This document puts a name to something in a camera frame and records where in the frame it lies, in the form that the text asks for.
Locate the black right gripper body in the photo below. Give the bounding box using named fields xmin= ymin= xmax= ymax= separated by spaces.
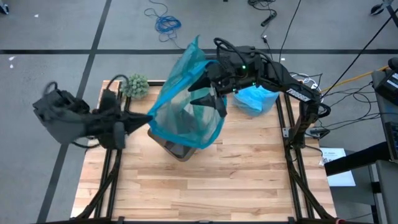
xmin=205 ymin=45 xmax=265 ymax=96

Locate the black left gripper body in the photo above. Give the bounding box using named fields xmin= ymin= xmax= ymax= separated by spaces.
xmin=90 ymin=90 xmax=130 ymax=151

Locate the teal trash bag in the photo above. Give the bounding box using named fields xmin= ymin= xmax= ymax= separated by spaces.
xmin=147 ymin=35 xmax=228 ymax=150

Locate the light blue trash bag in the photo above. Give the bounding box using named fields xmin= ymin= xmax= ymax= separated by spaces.
xmin=232 ymin=85 xmax=280 ymax=118

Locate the dark grey trash bin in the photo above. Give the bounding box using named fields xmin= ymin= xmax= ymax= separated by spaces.
xmin=147 ymin=127 xmax=198 ymax=163

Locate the green artificial potted plant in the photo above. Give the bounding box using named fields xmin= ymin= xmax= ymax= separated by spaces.
xmin=120 ymin=73 xmax=150 ymax=100

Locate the black stand pole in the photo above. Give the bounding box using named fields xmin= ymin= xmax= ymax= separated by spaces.
xmin=336 ymin=14 xmax=398 ymax=83

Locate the white printed paper sheet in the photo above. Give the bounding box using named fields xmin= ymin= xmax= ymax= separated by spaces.
xmin=318 ymin=147 xmax=356 ymax=188

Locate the black desk bar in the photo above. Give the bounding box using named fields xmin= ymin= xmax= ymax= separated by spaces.
xmin=323 ymin=141 xmax=393 ymax=177

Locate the black desk device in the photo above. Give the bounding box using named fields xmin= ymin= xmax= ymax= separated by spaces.
xmin=372 ymin=57 xmax=398 ymax=104

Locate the grey cabinet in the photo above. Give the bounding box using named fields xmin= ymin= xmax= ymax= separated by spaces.
xmin=369 ymin=160 xmax=398 ymax=224

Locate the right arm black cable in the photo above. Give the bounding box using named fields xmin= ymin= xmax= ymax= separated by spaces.
xmin=213 ymin=37 xmax=249 ymax=63

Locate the black aluminium cross rail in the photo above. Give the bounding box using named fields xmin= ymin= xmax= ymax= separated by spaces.
xmin=71 ymin=219 xmax=340 ymax=224
xmin=146 ymin=80 xmax=290 ymax=87

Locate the black aluminium support frame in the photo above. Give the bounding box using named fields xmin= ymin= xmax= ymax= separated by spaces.
xmin=75 ymin=81 xmax=131 ymax=220
xmin=273 ymin=80 xmax=338 ymax=222

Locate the black power strip with cable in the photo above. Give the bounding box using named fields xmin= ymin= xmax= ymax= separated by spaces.
xmin=248 ymin=0 xmax=279 ymax=27

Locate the blue coiled cable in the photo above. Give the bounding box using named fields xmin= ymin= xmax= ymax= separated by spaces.
xmin=143 ymin=0 xmax=196 ymax=55

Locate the long black floor cable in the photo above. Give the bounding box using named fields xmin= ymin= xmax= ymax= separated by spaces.
xmin=277 ymin=0 xmax=302 ymax=63

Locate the yellow cable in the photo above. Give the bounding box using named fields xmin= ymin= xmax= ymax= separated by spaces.
xmin=338 ymin=65 xmax=389 ymax=85

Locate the black cable bundle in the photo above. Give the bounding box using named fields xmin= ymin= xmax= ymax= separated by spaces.
xmin=306 ymin=73 xmax=383 ymax=128

